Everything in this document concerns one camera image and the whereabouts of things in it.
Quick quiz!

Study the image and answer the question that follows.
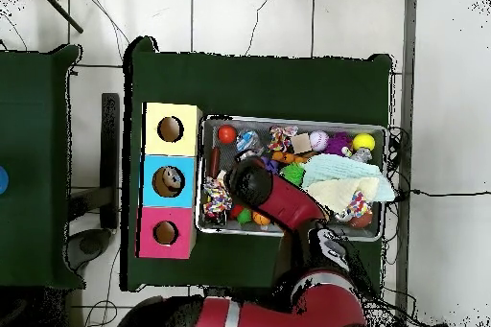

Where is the mint knitted cloth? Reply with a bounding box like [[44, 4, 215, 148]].
[[301, 153, 385, 190]]

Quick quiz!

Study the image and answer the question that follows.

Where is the cream knitted cloth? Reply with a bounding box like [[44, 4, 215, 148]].
[[306, 176, 397, 215]]

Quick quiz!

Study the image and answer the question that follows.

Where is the multicoloured patterned cloth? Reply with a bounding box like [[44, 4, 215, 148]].
[[346, 191, 373, 221]]

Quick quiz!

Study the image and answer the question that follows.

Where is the clear shallow mesh bin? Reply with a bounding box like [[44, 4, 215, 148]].
[[195, 115, 389, 244]]

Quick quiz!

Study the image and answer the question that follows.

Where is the wooden box with three holes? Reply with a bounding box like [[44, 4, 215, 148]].
[[137, 102, 203, 260]]

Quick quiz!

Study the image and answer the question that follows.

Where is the red maraca rattle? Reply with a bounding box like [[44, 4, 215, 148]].
[[210, 124, 238, 179]]

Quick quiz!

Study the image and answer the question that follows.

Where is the dark green tablecloth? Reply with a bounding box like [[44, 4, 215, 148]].
[[122, 35, 394, 301]]

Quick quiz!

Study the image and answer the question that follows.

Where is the white baseball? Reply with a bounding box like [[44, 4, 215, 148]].
[[309, 130, 331, 152]]

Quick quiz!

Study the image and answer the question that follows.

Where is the purple monster toy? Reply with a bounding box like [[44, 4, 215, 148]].
[[327, 131, 354, 157]]

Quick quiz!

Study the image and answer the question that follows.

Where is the yellow ball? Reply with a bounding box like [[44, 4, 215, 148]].
[[352, 133, 377, 153]]

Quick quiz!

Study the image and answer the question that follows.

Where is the black panel stand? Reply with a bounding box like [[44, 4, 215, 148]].
[[99, 92, 123, 230]]

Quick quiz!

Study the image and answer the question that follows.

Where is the grey round stand base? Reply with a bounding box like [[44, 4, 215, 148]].
[[67, 226, 113, 269]]

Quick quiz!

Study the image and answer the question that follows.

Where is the dark green side cloth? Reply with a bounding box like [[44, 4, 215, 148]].
[[0, 42, 84, 292]]

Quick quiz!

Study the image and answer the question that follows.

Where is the black rod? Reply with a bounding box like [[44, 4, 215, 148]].
[[34, 0, 85, 35]]

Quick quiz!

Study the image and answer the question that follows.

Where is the multicoloured rope toy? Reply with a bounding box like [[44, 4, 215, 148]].
[[202, 176, 235, 220]]

